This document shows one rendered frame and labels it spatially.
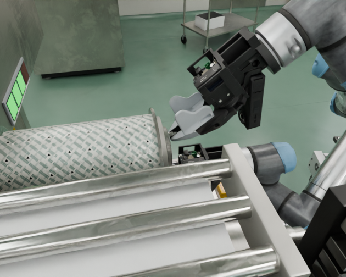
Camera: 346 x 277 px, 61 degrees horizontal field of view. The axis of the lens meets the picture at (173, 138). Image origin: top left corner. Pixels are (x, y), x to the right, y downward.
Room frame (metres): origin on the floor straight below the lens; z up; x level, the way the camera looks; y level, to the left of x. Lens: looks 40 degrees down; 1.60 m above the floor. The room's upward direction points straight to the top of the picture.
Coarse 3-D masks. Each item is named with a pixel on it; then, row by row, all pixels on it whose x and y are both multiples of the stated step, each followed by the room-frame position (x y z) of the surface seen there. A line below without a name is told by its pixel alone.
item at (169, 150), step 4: (164, 128) 0.40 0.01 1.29; (164, 132) 0.38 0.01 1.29; (168, 132) 0.39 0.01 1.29; (168, 136) 0.38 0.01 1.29; (168, 140) 0.37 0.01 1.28; (168, 144) 0.36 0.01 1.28; (168, 148) 0.36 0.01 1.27; (168, 152) 0.35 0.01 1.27; (168, 156) 0.35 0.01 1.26; (168, 160) 0.35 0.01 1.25
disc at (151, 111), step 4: (152, 108) 0.41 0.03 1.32; (148, 112) 0.44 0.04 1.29; (152, 112) 0.39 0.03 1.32; (152, 116) 0.39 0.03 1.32; (156, 120) 0.37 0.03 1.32; (156, 124) 0.36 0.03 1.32; (156, 128) 0.36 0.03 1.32; (156, 132) 0.35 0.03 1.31; (156, 136) 0.35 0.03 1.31; (160, 140) 0.34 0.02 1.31; (160, 144) 0.33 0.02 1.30; (160, 148) 0.33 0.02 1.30; (160, 152) 0.33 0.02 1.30; (160, 156) 0.32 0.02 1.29; (160, 160) 0.32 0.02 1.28; (160, 164) 0.32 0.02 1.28
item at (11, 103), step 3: (12, 96) 0.63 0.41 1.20; (9, 99) 0.61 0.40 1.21; (12, 99) 0.63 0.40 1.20; (9, 102) 0.60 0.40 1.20; (12, 102) 0.62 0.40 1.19; (9, 105) 0.60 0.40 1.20; (12, 105) 0.61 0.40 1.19; (15, 105) 0.63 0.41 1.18; (9, 108) 0.59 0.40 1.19; (12, 108) 0.60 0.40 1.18; (15, 108) 0.62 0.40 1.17; (12, 111) 0.60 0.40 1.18; (15, 111) 0.62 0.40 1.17; (12, 114) 0.59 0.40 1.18; (15, 114) 0.61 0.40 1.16
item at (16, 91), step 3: (15, 81) 0.69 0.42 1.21; (15, 84) 0.68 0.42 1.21; (15, 87) 0.68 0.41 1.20; (18, 87) 0.69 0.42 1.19; (12, 90) 0.65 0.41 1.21; (15, 90) 0.67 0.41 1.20; (18, 90) 0.69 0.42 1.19; (15, 93) 0.66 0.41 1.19; (18, 93) 0.68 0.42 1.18; (15, 96) 0.65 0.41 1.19; (18, 96) 0.67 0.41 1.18; (21, 96) 0.69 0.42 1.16; (18, 99) 0.66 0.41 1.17; (18, 102) 0.66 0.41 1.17; (18, 105) 0.65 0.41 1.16
